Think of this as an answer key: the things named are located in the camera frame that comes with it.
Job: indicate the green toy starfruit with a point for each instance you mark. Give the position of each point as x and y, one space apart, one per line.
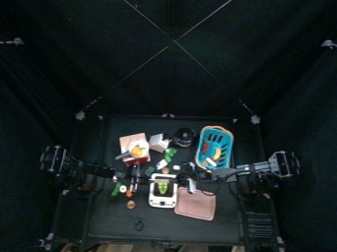
162 188

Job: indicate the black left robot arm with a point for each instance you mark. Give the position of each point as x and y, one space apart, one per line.
79 167

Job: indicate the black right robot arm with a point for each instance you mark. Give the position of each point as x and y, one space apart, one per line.
254 169

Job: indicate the dark grey toy piece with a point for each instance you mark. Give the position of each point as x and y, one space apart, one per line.
150 170

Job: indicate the tiny white toy cube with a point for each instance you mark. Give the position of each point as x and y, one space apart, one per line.
176 167

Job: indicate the brown round toy piece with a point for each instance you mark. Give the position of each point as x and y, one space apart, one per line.
164 170

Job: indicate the white round toy slice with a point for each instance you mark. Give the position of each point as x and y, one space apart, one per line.
123 189

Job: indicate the small white toy piece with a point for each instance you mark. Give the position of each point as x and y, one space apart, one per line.
162 164

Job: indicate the orange toy carrot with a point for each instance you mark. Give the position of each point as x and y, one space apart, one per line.
128 193

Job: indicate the green toy pea pod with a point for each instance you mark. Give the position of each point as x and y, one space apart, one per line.
116 190

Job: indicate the white kitchen scale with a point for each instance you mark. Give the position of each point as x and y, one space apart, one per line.
163 198

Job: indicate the white and red toy piece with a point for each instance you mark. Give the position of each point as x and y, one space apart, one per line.
210 161

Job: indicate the pink cutting board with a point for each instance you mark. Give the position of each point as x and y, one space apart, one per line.
195 205

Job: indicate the green leafy toy vegetable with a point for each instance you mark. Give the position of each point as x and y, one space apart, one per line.
170 153

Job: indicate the yellow orange toy food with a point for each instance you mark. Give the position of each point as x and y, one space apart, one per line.
136 151

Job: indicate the brown toy food piece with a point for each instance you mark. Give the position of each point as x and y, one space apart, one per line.
131 204

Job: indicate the white toy frying pan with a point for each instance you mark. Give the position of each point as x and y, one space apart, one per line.
139 147

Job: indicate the yellow toy banana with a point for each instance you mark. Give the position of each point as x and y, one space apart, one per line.
216 153

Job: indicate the red toy food piece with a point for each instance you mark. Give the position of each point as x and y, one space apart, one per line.
204 147

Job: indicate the white toy box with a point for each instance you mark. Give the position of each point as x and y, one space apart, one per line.
158 142

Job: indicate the black toy pot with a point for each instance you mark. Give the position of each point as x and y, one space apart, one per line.
184 136

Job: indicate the blue plastic basket orange rim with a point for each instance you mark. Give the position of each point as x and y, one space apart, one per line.
219 139

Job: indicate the white printed label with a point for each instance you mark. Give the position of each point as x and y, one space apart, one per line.
258 224

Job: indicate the grey metal frame bracket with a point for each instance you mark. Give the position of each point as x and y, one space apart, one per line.
327 43
79 115
16 41
167 115
255 118

